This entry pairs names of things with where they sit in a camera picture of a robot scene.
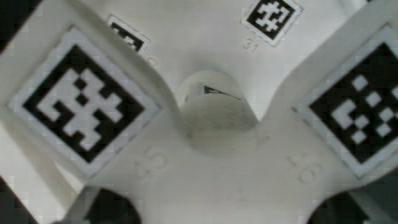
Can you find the white cylindrical table leg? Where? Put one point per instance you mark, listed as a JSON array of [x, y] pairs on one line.
[[216, 114]]

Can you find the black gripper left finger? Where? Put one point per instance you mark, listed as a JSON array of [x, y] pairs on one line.
[[101, 208]]

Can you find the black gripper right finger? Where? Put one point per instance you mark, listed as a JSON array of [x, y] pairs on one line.
[[344, 209]]

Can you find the white round table top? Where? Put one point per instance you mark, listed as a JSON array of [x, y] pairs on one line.
[[195, 36]]

